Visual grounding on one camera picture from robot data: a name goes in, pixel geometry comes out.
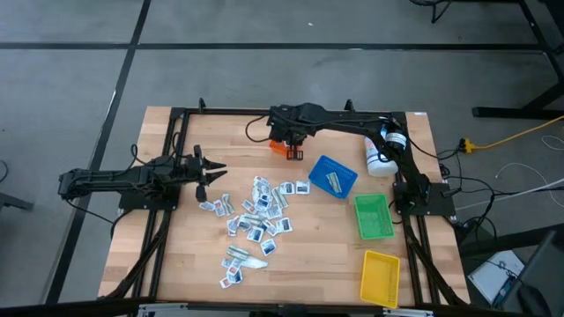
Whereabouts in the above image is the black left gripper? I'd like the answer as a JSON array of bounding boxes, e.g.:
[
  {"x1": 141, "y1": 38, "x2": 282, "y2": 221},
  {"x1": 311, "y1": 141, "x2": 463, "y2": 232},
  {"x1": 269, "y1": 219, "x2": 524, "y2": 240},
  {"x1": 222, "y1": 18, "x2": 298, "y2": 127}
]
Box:
[{"x1": 187, "y1": 144, "x2": 229, "y2": 203}]

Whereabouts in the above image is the blue plastic basket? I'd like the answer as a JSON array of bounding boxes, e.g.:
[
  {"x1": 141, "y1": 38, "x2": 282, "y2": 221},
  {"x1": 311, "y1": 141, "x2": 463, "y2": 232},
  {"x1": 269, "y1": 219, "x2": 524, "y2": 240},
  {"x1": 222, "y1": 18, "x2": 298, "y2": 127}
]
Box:
[{"x1": 308, "y1": 154, "x2": 359, "y2": 200}]

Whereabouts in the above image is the orange plastic basket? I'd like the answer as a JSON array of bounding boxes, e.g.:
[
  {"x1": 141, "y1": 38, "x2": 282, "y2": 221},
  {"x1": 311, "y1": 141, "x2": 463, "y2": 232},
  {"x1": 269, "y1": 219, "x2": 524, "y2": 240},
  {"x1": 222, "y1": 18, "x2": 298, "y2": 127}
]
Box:
[{"x1": 269, "y1": 139, "x2": 292, "y2": 156}]

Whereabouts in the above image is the white wipes canister blue label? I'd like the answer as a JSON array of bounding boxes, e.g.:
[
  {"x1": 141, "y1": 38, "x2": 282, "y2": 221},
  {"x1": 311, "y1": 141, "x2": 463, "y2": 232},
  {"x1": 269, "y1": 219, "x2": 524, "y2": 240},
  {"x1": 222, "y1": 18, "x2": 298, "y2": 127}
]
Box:
[{"x1": 364, "y1": 134, "x2": 400, "y2": 179}]

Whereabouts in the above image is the large white gauze packet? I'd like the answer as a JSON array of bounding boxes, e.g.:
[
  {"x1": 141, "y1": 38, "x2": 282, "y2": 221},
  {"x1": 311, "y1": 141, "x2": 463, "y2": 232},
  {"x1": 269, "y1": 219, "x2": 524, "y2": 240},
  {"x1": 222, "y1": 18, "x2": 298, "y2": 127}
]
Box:
[{"x1": 241, "y1": 256, "x2": 270, "y2": 270}]

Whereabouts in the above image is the green plastic basket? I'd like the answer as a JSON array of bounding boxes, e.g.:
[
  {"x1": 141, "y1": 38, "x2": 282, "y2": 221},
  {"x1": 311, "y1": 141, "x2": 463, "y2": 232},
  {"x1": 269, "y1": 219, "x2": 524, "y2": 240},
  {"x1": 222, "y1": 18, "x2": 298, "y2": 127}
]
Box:
[{"x1": 353, "y1": 193, "x2": 397, "y2": 241}]

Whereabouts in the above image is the yellow plastic basket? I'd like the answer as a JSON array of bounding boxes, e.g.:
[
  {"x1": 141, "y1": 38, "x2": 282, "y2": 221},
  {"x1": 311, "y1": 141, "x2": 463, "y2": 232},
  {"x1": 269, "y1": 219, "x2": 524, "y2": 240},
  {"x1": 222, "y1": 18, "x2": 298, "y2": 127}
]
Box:
[{"x1": 360, "y1": 250, "x2": 401, "y2": 309}]

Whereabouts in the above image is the black front crossbar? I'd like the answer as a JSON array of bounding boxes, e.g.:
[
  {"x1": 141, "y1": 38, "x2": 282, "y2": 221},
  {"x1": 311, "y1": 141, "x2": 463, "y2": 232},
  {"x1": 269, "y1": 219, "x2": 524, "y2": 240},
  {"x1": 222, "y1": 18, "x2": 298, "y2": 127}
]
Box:
[{"x1": 0, "y1": 297, "x2": 530, "y2": 317}]

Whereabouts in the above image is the black chair base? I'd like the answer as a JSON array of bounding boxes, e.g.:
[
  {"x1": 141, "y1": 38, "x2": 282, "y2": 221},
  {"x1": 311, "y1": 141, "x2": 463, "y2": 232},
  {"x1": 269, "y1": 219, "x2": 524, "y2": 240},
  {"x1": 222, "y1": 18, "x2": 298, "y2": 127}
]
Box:
[
  {"x1": 409, "y1": 0, "x2": 455, "y2": 24},
  {"x1": 0, "y1": 192, "x2": 35, "y2": 212}
]

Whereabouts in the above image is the black floor beam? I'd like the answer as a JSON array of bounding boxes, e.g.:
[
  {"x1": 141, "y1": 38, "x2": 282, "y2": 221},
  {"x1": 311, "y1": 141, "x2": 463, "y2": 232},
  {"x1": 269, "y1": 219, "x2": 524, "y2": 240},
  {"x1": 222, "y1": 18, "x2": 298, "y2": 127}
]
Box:
[{"x1": 460, "y1": 223, "x2": 564, "y2": 257}]

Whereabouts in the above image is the white paper box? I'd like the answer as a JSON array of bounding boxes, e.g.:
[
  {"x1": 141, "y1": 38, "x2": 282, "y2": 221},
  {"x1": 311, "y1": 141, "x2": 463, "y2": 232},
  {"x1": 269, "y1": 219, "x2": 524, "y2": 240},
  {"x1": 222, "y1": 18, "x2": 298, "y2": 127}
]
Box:
[{"x1": 467, "y1": 249, "x2": 526, "y2": 306}]

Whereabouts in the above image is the black monitor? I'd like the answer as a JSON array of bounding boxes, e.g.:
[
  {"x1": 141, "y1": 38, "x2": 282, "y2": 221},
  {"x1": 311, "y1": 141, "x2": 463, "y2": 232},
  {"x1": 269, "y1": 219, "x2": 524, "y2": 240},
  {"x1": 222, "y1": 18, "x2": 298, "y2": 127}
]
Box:
[{"x1": 501, "y1": 229, "x2": 564, "y2": 317}]

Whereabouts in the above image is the black handheld device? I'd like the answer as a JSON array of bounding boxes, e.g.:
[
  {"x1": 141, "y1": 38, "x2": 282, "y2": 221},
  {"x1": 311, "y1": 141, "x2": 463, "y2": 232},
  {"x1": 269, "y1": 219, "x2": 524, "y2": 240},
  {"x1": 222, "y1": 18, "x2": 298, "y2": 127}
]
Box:
[{"x1": 516, "y1": 284, "x2": 547, "y2": 317}]

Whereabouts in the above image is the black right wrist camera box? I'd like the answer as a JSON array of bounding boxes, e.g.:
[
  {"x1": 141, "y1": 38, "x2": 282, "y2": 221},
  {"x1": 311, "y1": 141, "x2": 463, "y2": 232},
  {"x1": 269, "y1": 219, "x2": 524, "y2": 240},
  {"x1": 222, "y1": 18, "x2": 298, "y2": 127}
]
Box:
[{"x1": 267, "y1": 104, "x2": 294, "y2": 133}]

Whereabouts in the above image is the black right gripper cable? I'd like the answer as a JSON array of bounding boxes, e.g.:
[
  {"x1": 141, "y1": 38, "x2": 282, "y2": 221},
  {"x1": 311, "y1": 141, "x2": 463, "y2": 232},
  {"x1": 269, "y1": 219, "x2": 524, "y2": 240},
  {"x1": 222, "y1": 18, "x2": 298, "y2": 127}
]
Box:
[{"x1": 244, "y1": 114, "x2": 272, "y2": 144}]

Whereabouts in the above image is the black aluminium table frame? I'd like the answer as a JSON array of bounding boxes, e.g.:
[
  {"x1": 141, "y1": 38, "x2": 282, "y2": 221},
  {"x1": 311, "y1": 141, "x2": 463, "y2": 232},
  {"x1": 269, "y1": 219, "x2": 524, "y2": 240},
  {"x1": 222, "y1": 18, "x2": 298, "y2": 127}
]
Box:
[{"x1": 99, "y1": 97, "x2": 471, "y2": 317}]

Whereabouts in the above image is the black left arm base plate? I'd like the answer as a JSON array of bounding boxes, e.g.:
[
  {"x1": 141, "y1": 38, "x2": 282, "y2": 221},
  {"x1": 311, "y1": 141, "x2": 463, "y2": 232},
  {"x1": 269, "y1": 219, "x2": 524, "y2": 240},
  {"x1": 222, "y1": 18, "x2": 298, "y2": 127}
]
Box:
[{"x1": 118, "y1": 182, "x2": 182, "y2": 211}]

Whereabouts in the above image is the silver metal bracket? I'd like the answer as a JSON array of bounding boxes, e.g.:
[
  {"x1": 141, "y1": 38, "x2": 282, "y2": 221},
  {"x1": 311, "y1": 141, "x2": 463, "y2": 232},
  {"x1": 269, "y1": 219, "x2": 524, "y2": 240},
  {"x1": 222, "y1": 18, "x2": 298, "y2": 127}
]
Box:
[
  {"x1": 382, "y1": 307, "x2": 435, "y2": 317},
  {"x1": 136, "y1": 302, "x2": 189, "y2": 317}
]

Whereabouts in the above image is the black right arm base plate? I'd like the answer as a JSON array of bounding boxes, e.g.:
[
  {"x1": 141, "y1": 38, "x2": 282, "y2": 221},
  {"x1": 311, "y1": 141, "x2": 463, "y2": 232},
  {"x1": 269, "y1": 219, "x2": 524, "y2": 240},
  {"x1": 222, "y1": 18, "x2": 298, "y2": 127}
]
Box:
[{"x1": 393, "y1": 182, "x2": 456, "y2": 217}]

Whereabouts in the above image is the yellow extension cord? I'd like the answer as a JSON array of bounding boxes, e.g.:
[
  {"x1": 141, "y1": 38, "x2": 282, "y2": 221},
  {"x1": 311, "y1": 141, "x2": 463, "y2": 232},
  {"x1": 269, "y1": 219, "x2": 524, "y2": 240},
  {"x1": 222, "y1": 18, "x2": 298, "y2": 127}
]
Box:
[{"x1": 460, "y1": 114, "x2": 564, "y2": 154}]

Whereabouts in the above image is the black desk leg frame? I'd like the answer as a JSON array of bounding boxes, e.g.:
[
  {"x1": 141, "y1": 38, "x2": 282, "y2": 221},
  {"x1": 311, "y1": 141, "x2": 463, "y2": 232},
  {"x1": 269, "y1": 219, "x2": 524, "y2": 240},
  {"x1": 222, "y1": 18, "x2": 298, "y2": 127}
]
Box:
[{"x1": 472, "y1": 0, "x2": 564, "y2": 121}]

